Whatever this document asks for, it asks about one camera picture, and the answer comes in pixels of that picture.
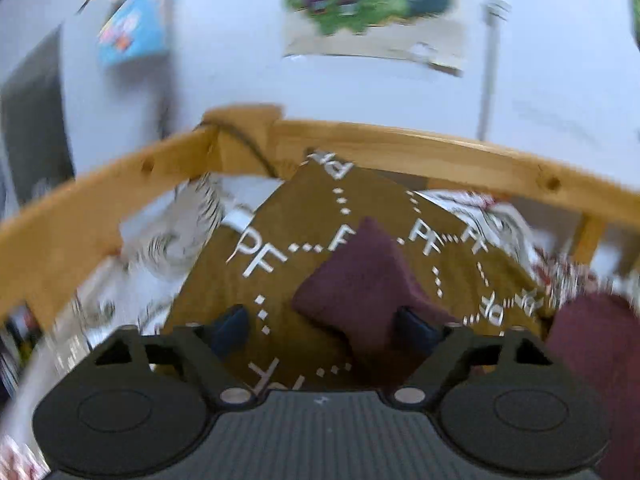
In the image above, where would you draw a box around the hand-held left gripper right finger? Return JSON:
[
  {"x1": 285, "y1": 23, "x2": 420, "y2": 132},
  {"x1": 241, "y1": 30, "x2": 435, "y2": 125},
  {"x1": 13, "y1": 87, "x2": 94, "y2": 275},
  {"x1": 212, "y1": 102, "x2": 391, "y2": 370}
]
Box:
[{"x1": 392, "y1": 306, "x2": 553, "y2": 410}]

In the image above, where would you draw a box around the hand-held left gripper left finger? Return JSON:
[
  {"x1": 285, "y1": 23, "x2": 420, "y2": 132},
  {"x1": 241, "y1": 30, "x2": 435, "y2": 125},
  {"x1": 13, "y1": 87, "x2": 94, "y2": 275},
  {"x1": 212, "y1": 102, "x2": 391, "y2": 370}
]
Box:
[{"x1": 94, "y1": 305, "x2": 251, "y2": 408}]

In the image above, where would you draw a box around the maroon small garment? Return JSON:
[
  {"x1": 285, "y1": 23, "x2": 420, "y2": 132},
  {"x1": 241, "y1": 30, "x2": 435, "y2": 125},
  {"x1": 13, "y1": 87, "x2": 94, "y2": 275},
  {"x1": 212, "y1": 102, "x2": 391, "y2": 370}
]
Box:
[
  {"x1": 291, "y1": 216, "x2": 463, "y2": 361},
  {"x1": 544, "y1": 291, "x2": 640, "y2": 480}
]

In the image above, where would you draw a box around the white patterned bedsheet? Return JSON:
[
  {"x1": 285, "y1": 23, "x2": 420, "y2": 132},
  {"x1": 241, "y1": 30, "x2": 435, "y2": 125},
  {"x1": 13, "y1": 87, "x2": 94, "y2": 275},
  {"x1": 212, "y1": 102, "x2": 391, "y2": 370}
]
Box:
[{"x1": 0, "y1": 172, "x2": 640, "y2": 480}]

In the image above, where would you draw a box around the dark cabinet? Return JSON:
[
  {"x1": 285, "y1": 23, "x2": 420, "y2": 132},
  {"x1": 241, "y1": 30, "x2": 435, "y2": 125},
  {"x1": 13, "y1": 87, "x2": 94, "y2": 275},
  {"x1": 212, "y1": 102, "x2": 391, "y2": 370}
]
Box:
[{"x1": 0, "y1": 27, "x2": 76, "y2": 211}]

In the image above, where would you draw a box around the wooden bed frame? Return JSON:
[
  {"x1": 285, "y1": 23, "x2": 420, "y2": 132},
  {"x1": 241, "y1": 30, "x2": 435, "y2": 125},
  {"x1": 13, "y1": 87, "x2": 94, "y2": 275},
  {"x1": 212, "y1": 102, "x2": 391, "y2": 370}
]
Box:
[{"x1": 0, "y1": 105, "x2": 640, "y2": 331}]

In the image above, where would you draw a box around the black cable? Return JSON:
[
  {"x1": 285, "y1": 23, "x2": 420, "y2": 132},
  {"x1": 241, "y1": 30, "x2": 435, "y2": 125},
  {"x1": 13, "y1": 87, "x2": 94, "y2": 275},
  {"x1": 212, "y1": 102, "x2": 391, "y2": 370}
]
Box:
[{"x1": 200, "y1": 120, "x2": 287, "y2": 179}]

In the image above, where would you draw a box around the white wall pipe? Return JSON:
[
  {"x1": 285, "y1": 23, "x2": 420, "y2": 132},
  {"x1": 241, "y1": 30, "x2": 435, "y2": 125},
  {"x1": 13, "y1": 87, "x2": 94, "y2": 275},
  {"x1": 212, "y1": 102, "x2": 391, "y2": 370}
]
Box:
[{"x1": 476, "y1": 0, "x2": 512, "y2": 142}]

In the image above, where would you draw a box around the blue wall poster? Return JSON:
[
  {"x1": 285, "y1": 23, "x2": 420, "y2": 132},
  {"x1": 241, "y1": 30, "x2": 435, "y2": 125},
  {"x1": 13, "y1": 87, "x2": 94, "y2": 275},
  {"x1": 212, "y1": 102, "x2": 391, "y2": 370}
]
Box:
[{"x1": 96, "y1": 0, "x2": 171, "y2": 67}]

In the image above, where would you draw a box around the green jigsaw wall poster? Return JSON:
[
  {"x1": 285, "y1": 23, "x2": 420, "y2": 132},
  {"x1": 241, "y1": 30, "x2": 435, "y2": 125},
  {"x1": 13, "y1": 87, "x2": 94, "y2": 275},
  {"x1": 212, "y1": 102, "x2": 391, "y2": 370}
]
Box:
[{"x1": 282, "y1": 0, "x2": 468, "y2": 77}]

